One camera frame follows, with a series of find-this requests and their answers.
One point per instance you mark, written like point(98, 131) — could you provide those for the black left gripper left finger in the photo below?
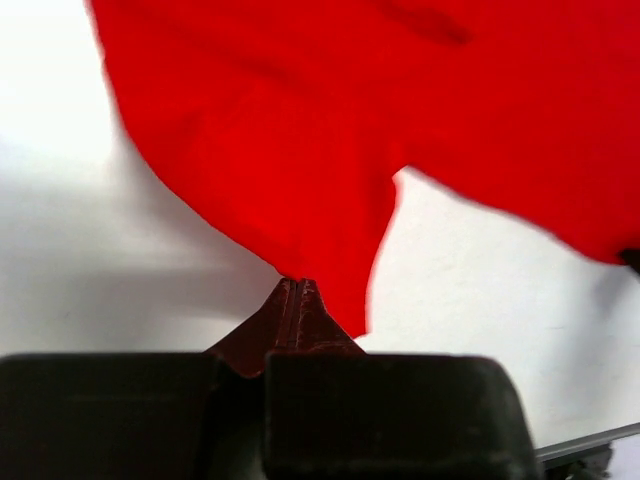
point(186, 415)

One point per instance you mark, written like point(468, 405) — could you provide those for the red t shirt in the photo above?
point(283, 123)

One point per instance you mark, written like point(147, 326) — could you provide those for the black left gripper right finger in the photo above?
point(332, 411)

